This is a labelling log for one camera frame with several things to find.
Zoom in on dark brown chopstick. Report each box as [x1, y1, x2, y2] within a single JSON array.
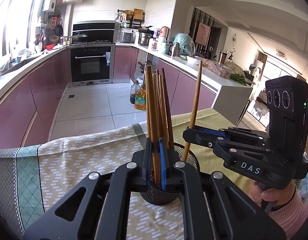
[[147, 66, 160, 184]]

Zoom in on purple kitchen cabinets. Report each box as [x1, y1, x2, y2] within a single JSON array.
[[0, 45, 217, 151]]

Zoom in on right hand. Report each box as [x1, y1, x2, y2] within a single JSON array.
[[249, 180, 295, 206]]

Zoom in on yellow-green table cloth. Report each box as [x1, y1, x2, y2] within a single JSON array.
[[171, 108, 250, 193]]

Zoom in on black mesh utensil holder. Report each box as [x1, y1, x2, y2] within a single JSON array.
[[140, 138, 185, 205]]

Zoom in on patterned beige tablecloth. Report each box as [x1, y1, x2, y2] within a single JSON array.
[[0, 122, 184, 239]]

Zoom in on yellow cooking oil bottle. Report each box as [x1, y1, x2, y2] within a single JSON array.
[[134, 85, 146, 111]]

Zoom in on dark sauce bottle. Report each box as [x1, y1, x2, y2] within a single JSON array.
[[130, 80, 140, 105]]

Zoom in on silver rice cooker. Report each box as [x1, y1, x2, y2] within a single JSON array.
[[118, 31, 136, 43]]

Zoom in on built-in black oven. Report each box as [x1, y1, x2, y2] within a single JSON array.
[[70, 43, 115, 86]]

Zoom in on black range hood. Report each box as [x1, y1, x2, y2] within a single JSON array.
[[72, 21, 116, 43]]

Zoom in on black right camera box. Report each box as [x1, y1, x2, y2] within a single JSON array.
[[266, 76, 308, 179]]

